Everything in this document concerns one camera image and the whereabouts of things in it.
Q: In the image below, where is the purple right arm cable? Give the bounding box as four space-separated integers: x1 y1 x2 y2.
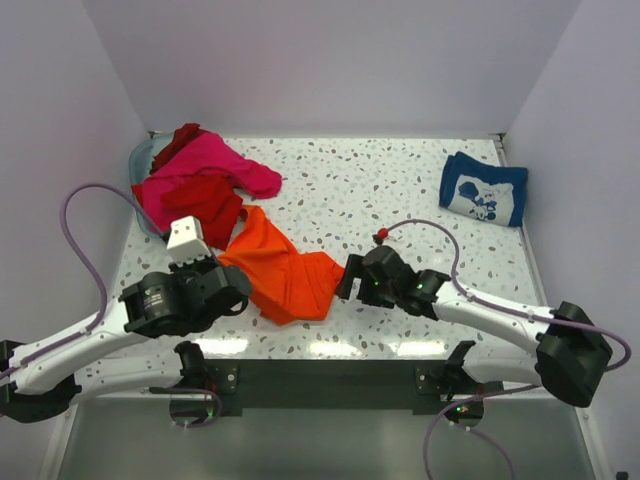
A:
374 217 633 480

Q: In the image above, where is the orange t-shirt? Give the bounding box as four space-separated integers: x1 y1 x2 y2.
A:
219 205 344 326

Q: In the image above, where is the folded blue printed t-shirt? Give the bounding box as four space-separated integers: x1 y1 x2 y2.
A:
439 152 529 228

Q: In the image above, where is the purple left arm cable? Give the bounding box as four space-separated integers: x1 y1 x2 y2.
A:
0 183 224 431

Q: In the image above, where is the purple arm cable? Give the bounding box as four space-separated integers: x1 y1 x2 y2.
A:
374 217 633 480
0 183 224 431

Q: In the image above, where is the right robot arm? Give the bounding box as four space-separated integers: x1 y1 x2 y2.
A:
335 246 612 408

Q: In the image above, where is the light blue plastic basket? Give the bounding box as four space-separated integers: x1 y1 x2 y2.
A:
128 137 171 245

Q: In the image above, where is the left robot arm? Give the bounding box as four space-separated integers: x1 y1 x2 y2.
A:
1 257 251 424

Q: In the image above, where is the dark red t-shirt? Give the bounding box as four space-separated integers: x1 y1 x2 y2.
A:
150 123 206 174

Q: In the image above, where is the pink t-shirt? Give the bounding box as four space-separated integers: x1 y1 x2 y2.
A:
139 133 282 231

